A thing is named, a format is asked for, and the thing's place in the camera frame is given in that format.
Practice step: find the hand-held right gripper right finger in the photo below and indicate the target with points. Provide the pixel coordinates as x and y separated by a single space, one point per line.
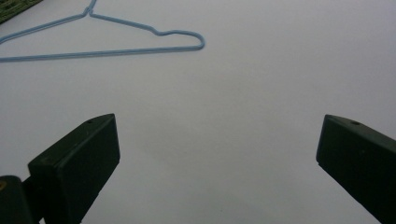
361 165

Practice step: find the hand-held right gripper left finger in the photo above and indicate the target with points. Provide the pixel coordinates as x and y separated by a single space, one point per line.
77 168

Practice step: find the dark green patterned cloth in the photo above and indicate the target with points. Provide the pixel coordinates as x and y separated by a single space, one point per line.
12 7

